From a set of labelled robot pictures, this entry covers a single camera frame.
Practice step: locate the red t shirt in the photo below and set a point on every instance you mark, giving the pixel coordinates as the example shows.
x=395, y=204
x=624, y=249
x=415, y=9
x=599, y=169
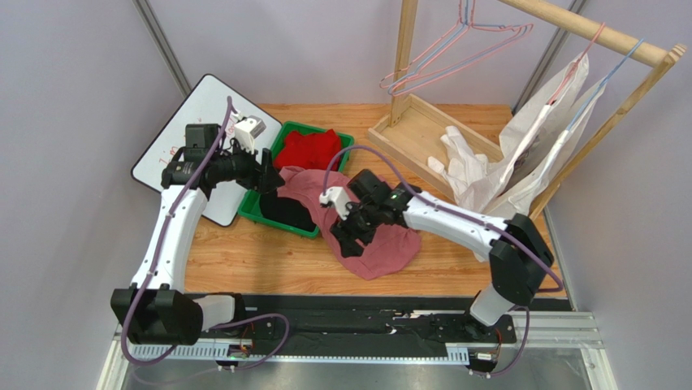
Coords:
x=309, y=151

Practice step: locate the pink t shirt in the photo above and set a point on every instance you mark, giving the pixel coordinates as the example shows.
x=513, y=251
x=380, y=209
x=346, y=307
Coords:
x=393, y=247

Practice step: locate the wooden clothes rack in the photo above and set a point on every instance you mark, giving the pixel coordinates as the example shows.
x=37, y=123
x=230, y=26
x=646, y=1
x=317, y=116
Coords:
x=411, y=130

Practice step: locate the pink wire hanger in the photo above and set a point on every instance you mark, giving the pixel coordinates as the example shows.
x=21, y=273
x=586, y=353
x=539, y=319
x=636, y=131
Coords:
x=472, y=43

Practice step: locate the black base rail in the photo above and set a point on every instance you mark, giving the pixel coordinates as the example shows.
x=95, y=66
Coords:
x=376, y=329

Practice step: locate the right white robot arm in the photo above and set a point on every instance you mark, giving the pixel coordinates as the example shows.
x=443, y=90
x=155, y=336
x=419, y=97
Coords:
x=518, y=255

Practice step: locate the white shirt on blue hanger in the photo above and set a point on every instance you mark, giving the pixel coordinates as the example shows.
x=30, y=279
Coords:
x=535, y=150

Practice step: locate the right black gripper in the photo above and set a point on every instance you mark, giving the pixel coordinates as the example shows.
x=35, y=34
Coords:
x=356, y=221

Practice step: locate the white whiteboard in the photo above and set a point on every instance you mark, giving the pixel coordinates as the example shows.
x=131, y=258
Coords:
x=206, y=104

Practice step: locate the pink hanger holding shirt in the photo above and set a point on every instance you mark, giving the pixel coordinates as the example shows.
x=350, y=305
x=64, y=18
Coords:
x=574, y=66

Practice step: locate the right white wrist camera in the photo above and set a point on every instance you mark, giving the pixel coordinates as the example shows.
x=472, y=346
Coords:
x=337, y=198

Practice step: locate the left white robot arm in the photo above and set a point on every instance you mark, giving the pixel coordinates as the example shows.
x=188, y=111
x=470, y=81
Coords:
x=154, y=309

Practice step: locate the black t shirt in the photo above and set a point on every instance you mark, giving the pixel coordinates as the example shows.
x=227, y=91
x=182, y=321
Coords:
x=286, y=211

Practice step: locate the white shirt on pink hanger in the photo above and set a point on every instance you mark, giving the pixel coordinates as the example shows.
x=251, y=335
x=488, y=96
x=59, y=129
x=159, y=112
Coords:
x=540, y=98

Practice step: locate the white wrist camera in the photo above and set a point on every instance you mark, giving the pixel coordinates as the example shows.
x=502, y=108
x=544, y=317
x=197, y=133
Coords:
x=337, y=198
x=247, y=130

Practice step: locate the blue hanger holding shirt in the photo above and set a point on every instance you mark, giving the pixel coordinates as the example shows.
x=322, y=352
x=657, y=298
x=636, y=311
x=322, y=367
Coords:
x=588, y=98

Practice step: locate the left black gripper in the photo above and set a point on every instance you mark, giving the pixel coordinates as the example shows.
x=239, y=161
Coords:
x=264, y=177

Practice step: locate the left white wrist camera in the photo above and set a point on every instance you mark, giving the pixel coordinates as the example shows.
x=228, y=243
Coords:
x=247, y=130

